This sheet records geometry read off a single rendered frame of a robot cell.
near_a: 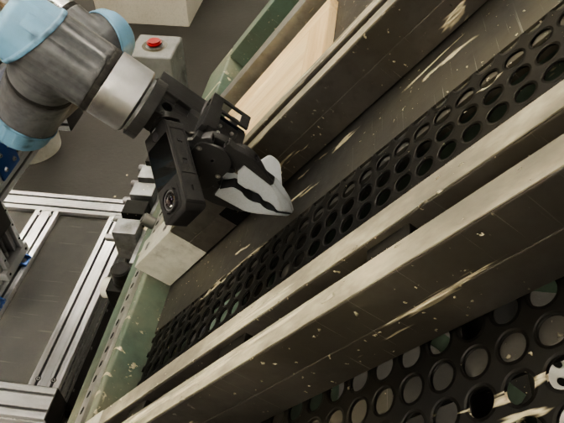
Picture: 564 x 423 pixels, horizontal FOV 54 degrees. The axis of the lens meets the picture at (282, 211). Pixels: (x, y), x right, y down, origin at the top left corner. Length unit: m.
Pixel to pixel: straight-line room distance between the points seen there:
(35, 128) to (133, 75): 0.14
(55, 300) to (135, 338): 1.02
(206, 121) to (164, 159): 0.06
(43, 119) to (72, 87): 0.08
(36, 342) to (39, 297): 0.17
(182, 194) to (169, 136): 0.07
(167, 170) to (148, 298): 0.42
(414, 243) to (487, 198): 0.05
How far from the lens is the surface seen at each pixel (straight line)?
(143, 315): 0.96
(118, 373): 0.91
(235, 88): 1.30
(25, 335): 1.89
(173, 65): 1.55
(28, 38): 0.60
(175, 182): 0.57
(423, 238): 0.33
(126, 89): 0.60
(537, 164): 0.31
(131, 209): 1.33
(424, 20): 0.64
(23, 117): 0.67
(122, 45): 0.78
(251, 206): 0.66
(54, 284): 1.99
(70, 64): 0.60
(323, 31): 1.00
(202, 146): 0.61
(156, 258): 0.95
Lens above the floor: 1.66
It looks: 45 degrees down
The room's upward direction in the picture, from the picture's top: straight up
